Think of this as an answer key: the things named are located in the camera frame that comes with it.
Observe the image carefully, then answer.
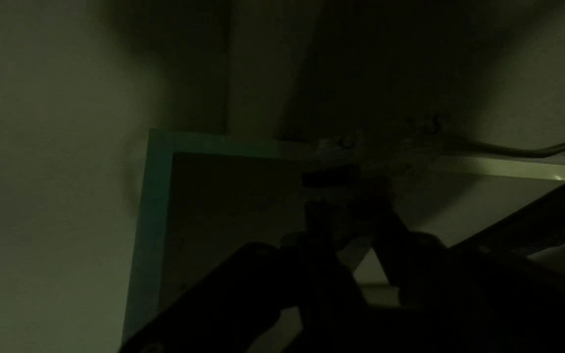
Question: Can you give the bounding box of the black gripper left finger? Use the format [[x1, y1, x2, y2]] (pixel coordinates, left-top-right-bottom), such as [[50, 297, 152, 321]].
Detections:
[[281, 193, 366, 319]]

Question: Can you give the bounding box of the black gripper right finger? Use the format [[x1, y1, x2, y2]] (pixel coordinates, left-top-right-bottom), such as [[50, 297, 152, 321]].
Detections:
[[360, 189, 450, 311]]

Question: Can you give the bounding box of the glass shelf with white frame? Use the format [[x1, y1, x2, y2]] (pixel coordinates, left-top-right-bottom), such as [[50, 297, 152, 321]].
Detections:
[[120, 128, 565, 344]]

